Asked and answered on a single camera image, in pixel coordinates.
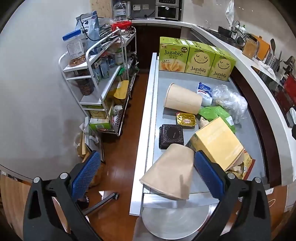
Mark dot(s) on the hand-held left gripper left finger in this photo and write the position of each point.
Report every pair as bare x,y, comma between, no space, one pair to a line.
85,172

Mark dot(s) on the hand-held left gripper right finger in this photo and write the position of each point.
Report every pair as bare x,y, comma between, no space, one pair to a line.
208,173

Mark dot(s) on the squashed brown paper cup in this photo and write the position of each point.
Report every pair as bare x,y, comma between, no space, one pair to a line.
171,171

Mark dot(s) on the clear plastic bag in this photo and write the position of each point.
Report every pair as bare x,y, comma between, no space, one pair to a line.
229,99

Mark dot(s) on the paper bags bundle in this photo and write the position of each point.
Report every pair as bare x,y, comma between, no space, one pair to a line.
86,141

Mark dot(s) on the yellow cardboard box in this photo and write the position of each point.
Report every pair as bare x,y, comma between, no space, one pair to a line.
217,141

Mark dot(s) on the chair leg with caster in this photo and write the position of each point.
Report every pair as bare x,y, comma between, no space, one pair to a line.
104,201

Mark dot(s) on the yellow snack bag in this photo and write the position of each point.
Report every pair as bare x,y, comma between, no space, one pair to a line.
247,162

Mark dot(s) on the small green carton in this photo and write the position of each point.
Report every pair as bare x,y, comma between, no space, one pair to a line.
99,125

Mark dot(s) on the black plastic tray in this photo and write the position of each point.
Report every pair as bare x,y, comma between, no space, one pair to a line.
172,135

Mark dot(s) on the round metal plate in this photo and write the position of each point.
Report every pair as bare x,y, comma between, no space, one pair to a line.
178,222

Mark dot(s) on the gold foil butter packet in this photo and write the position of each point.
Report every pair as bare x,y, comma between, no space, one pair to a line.
186,120

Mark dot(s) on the green plastic packet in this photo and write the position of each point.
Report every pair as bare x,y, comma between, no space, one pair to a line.
215,112

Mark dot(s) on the white metal storage rack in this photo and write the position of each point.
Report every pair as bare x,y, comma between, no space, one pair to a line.
92,98

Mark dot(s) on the blue white tissue packet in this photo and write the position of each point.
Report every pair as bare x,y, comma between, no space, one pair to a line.
204,91

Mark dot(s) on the yellow envelope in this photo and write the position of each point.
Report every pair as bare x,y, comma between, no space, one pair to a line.
121,90

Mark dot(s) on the green snack box smiling face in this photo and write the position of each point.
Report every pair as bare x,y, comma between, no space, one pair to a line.
220,67
200,60

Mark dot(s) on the white tin can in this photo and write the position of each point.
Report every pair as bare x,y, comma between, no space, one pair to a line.
118,58

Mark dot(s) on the red pot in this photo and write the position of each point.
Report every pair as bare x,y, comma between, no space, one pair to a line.
290,87

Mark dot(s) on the clear jar with blue lid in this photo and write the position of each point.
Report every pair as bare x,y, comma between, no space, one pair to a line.
74,51

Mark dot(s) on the green snack box with fries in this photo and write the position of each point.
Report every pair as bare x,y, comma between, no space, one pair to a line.
172,54

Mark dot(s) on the perforated metal utensil holder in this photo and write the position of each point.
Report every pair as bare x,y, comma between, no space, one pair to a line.
272,62

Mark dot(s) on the orange cutting board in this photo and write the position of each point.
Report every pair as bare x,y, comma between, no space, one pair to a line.
263,48

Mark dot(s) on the black pan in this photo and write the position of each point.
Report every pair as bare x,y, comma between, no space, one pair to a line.
225,31

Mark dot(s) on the blue coffee bag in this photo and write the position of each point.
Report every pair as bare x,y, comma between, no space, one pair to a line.
90,27

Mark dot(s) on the chrome kitchen faucet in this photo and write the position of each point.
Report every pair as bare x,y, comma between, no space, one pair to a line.
237,29

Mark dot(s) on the container with red lid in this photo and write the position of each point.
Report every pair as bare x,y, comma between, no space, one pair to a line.
121,24

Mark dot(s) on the large clear water bottle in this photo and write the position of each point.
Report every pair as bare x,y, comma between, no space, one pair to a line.
120,11

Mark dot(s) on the wall power outlet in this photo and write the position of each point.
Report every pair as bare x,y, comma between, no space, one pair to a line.
137,7

